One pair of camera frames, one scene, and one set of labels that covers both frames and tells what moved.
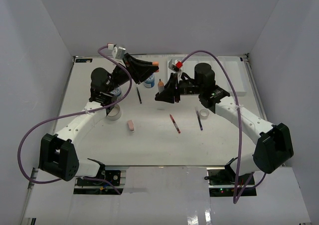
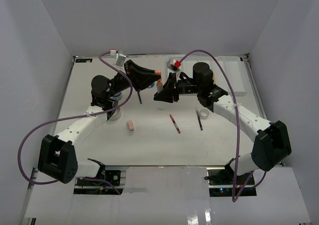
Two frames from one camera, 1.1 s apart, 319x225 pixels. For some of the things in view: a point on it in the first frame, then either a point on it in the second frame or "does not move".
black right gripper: (168, 94) does not move
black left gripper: (141, 70) → (142, 77)
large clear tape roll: (113, 112) does not move
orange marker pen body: (161, 86) does not move
